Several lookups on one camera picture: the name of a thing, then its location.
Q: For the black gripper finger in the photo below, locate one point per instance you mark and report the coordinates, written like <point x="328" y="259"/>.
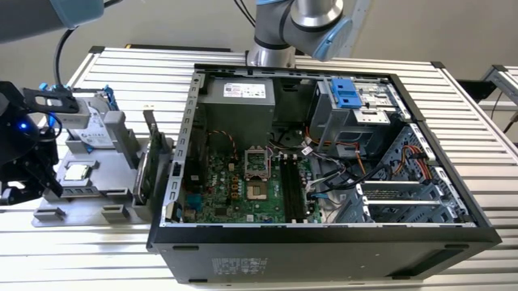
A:
<point x="45" y="163"/>
<point x="17" y="194"/>

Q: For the green RAM stick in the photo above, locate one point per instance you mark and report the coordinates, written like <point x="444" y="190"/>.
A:
<point x="80" y="191"/>

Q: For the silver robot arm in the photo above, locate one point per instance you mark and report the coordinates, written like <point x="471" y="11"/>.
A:
<point x="315" y="18"/>

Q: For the black RAM slot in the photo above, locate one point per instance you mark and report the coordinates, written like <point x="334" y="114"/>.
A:
<point x="284" y="188"/>
<point x="295" y="188"/>
<point x="300" y="188"/>
<point x="289" y="188"/>

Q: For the silver CPU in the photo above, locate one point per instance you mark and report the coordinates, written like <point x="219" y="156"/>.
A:
<point x="79" y="172"/>

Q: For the grey parts rack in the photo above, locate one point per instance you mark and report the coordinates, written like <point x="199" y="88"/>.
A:
<point x="100" y="169"/>

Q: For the hard disk in blue carrier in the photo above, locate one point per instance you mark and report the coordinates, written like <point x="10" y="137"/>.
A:
<point x="95" y="133"/>

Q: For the green graphics card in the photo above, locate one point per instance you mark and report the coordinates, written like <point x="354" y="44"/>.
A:
<point x="149" y="169"/>

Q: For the black case fan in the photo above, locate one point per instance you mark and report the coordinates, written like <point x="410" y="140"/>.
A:
<point x="197" y="151"/>

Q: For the grey power supply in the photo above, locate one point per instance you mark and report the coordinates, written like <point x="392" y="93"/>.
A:
<point x="239" y="121"/>

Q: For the CPU socket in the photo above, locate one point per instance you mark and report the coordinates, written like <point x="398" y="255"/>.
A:
<point x="257" y="190"/>

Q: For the green motherboard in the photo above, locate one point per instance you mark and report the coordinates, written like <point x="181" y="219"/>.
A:
<point x="259" y="209"/>

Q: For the metal locking lever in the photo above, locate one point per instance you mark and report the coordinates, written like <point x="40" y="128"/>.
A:
<point x="268" y="163"/>

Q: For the dark grey plastic shroud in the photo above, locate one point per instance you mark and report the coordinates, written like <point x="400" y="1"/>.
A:
<point x="291" y="109"/>

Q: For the black PC case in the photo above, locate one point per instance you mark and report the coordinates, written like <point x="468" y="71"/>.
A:
<point x="283" y="257"/>

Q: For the silver drive cage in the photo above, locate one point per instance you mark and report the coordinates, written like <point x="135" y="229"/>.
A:
<point x="339" y="130"/>

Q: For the blue plastic drive latch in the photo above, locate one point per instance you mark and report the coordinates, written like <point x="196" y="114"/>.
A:
<point x="346" y="94"/>

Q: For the silver disk bay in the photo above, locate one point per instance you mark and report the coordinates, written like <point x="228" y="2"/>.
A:
<point x="404" y="201"/>

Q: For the black table connector block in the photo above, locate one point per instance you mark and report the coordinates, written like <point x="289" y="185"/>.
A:
<point x="476" y="89"/>

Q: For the aluminium slatted side table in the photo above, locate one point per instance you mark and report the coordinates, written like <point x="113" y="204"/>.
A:
<point x="503" y="78"/>

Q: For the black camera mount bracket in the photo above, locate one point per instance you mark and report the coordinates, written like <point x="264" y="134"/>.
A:
<point x="28" y="94"/>

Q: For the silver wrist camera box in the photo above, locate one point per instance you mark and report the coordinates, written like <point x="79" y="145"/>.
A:
<point x="72" y="118"/>

